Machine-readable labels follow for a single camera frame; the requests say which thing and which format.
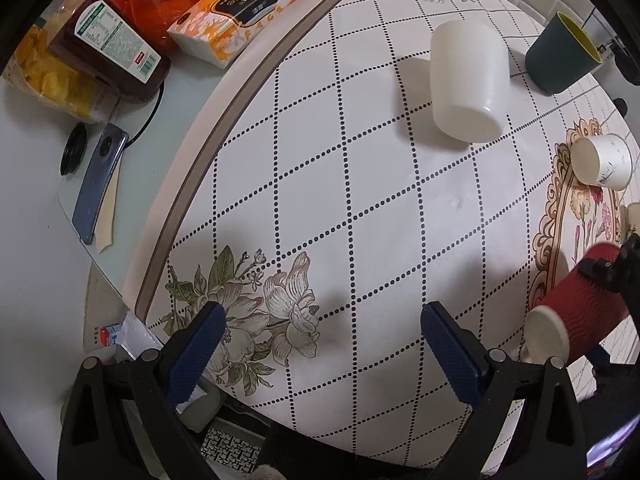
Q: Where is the plain white plastic cup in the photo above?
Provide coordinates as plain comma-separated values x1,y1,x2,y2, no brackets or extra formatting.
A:
430,20,510,143

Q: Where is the red ribbed paper cup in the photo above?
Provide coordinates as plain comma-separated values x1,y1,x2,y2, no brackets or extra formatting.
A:
521,266,639,365

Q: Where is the black round lens cap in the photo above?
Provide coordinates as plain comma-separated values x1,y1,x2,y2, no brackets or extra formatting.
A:
60,122,88,176

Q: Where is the black cable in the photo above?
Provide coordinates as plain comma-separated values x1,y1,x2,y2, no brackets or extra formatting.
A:
121,79,166,151

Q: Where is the orange tissue pack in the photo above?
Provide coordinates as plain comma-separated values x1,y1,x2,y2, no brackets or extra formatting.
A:
168,0,296,68

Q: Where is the floral checked tablecloth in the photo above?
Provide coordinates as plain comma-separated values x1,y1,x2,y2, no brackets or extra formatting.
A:
141,0,639,468

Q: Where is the yellow snack bag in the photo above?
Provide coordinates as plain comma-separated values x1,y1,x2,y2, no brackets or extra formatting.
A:
2,0,118,124

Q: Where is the brown bottle with white label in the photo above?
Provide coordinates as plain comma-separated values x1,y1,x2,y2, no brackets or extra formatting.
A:
42,0,171,103

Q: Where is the white paper cup with print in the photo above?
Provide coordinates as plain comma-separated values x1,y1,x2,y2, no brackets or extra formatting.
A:
570,133,634,191

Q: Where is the dark green yellow-lined cup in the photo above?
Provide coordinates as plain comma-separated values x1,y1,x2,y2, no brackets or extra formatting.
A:
525,12,602,96

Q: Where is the blue smartphone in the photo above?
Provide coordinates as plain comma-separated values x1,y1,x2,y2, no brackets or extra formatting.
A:
72,122,129,245

